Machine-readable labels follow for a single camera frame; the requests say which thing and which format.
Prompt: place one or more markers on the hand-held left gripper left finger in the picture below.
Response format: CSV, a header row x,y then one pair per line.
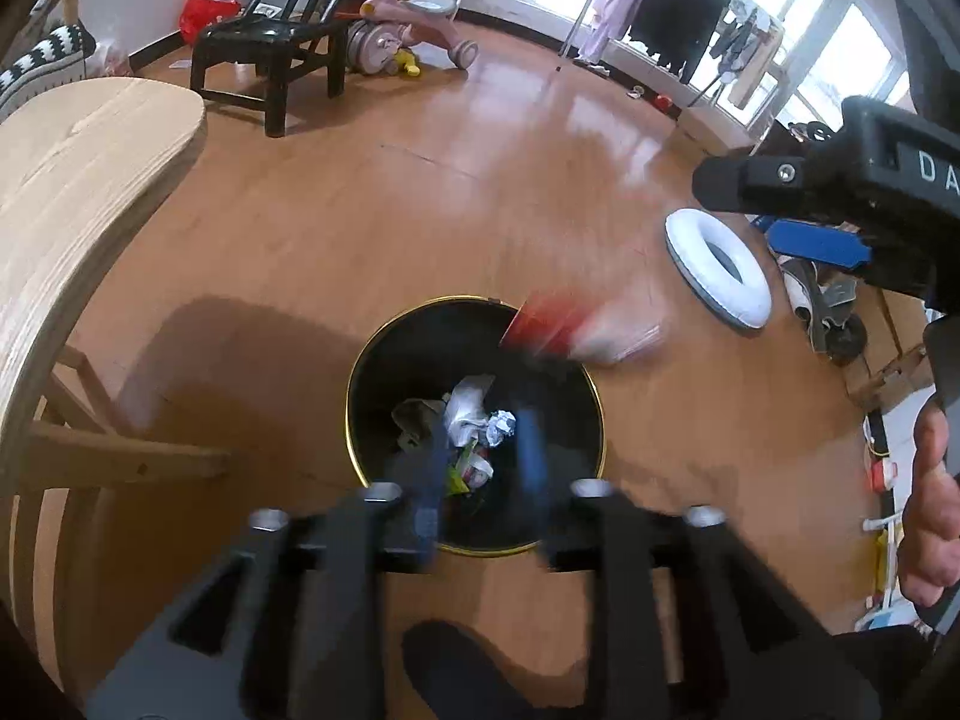
x,y
427,472

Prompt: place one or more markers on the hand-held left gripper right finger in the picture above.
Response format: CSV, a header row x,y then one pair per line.
x,y
531,450

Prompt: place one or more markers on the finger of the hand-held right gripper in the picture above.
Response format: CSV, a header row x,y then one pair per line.
x,y
817,240
750,181

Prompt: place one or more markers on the small white tissue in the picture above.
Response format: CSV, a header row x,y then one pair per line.
x,y
501,427

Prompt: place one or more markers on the yellow-green snack wrapper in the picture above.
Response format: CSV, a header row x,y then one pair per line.
x,y
466,474

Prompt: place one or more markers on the brown paper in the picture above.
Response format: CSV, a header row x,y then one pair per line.
x,y
416,424

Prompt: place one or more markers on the large white tissue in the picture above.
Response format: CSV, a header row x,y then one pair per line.
x,y
469,412

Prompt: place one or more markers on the black gold-rimmed trash bin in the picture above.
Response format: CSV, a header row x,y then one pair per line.
x,y
375,390

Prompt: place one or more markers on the red cigarette box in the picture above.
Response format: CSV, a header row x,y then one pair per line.
x,y
536,326

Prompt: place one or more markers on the clear plastic wrapper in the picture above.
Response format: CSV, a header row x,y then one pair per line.
x,y
622,336

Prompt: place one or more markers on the person's right hand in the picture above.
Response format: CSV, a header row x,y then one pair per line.
x,y
930,517

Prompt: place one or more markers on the cardboard box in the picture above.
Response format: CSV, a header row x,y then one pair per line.
x,y
892,375

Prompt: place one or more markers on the black hanging garment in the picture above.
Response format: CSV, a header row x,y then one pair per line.
x,y
679,15

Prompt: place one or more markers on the metal clothes rack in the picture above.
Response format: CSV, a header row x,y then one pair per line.
x,y
577,7

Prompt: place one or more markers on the yellow toy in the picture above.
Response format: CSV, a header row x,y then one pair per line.
x,y
409,64

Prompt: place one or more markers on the pink tricycle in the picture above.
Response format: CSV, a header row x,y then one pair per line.
x,y
405,15

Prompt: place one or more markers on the black wooden chair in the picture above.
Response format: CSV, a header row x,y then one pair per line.
x,y
255,34

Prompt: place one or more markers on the red plastic bag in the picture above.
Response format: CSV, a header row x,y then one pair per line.
x,y
210,11

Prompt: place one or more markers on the wooden frame sofa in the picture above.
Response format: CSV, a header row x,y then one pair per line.
x,y
71,0

